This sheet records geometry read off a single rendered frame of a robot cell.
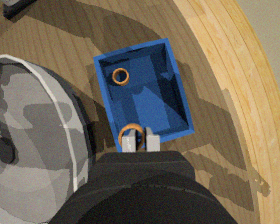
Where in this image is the blue crate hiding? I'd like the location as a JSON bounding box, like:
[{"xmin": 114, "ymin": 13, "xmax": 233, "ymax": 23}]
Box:
[{"xmin": 93, "ymin": 38, "xmax": 195, "ymax": 152}]

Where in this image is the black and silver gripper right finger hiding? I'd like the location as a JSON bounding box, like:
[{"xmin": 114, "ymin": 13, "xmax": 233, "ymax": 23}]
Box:
[{"xmin": 144, "ymin": 127, "xmax": 160, "ymax": 152}]

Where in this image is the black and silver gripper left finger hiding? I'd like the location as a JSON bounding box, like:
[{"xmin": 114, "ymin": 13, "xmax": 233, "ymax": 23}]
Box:
[{"xmin": 122, "ymin": 128, "xmax": 138, "ymax": 152}]

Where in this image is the bronze bushing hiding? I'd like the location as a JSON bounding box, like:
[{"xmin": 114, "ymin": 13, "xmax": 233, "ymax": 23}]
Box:
[
  {"xmin": 112, "ymin": 68, "xmax": 130, "ymax": 86},
  {"xmin": 118, "ymin": 123, "xmax": 145, "ymax": 150}
]

